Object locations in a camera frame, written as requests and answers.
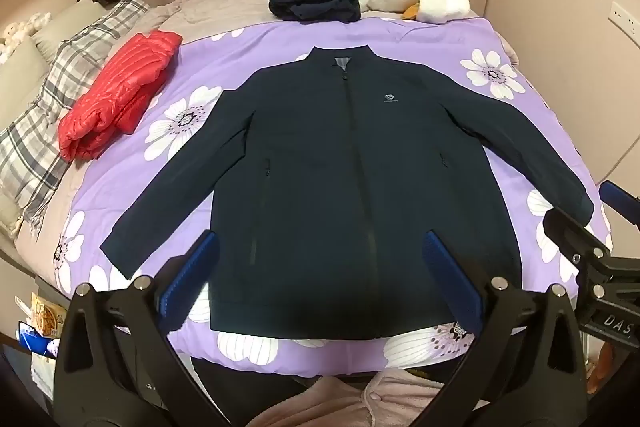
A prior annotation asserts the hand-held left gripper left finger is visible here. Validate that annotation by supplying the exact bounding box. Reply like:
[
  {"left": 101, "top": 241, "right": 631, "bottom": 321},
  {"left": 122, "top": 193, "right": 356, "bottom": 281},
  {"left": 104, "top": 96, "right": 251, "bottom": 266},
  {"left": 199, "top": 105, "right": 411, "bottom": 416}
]
[{"left": 55, "top": 230, "right": 252, "bottom": 427}]

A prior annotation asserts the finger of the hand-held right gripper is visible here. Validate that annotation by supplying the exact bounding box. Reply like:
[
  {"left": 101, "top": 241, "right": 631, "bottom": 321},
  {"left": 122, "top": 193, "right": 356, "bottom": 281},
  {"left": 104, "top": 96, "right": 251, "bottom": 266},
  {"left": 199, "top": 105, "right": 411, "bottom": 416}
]
[
  {"left": 542, "top": 206, "right": 614, "bottom": 269},
  {"left": 598, "top": 180, "right": 640, "bottom": 228}
]

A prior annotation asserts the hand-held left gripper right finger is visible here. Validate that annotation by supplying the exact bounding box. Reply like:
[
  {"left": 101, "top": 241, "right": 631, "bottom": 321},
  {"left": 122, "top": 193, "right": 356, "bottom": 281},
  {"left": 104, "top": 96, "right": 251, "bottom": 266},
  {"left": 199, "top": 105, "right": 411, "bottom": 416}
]
[{"left": 394, "top": 230, "right": 589, "bottom": 427}]

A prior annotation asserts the dark navy zip jacket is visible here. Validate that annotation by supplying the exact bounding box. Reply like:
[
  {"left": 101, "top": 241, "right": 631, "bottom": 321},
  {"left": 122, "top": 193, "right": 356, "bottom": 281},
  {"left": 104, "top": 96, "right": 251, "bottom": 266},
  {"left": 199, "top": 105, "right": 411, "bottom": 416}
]
[{"left": 99, "top": 46, "right": 596, "bottom": 342}]

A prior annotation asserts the person's right hand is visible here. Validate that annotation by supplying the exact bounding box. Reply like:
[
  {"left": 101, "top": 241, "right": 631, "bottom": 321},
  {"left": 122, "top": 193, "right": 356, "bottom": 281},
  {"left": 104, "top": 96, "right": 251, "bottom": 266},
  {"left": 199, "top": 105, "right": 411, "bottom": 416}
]
[{"left": 585, "top": 339, "right": 623, "bottom": 400}]

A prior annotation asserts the yellow snack packet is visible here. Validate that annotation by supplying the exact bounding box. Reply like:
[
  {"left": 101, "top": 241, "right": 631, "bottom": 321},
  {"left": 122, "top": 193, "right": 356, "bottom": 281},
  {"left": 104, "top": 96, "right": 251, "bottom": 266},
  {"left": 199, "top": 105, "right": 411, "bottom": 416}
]
[{"left": 30, "top": 292, "right": 68, "bottom": 338}]

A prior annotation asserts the blue and white packet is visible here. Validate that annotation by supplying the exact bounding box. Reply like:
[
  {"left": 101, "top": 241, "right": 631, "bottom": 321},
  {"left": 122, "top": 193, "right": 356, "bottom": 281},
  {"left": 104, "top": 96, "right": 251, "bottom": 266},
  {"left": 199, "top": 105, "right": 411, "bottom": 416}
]
[{"left": 15, "top": 319, "right": 61, "bottom": 358}]

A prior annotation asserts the red down jacket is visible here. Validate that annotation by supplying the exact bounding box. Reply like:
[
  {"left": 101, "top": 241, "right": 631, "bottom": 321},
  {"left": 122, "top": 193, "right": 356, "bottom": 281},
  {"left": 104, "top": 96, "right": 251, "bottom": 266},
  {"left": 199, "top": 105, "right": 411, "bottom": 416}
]
[{"left": 57, "top": 31, "right": 183, "bottom": 162}]

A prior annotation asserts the purple floral blanket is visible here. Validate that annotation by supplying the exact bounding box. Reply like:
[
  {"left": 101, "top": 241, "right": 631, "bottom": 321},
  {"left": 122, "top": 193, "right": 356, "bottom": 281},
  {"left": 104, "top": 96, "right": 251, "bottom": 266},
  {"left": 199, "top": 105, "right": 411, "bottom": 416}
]
[{"left": 52, "top": 16, "right": 613, "bottom": 375}]

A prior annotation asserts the grey plaid pillow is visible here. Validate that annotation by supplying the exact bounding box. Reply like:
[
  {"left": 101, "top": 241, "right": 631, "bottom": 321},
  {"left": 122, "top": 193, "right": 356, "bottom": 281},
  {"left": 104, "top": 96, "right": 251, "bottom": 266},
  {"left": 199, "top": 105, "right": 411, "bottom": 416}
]
[{"left": 0, "top": 0, "right": 151, "bottom": 228}]

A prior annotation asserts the beige pillow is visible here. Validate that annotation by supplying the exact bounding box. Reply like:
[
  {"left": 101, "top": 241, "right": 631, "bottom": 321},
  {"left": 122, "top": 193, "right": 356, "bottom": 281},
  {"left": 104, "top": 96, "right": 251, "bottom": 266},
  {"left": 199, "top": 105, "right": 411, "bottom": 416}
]
[
  {"left": 32, "top": 0, "right": 110, "bottom": 54},
  {"left": 0, "top": 38, "right": 51, "bottom": 148}
]

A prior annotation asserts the folded dark navy garment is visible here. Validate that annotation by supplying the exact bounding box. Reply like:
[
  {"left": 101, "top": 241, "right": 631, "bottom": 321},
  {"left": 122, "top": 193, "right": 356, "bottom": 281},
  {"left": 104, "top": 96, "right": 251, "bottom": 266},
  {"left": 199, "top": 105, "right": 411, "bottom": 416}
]
[{"left": 268, "top": 0, "right": 362, "bottom": 24}]

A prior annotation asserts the small white plush toy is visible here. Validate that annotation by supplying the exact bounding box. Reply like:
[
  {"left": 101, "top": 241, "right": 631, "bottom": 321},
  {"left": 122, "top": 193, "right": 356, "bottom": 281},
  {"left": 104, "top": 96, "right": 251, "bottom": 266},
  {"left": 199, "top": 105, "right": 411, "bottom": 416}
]
[{"left": 0, "top": 12, "right": 53, "bottom": 58}]

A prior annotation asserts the white wall socket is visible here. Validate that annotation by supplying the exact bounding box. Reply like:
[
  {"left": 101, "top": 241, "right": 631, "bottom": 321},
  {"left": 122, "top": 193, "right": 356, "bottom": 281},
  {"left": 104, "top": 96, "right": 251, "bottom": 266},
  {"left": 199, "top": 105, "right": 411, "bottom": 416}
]
[{"left": 608, "top": 0, "right": 639, "bottom": 33}]

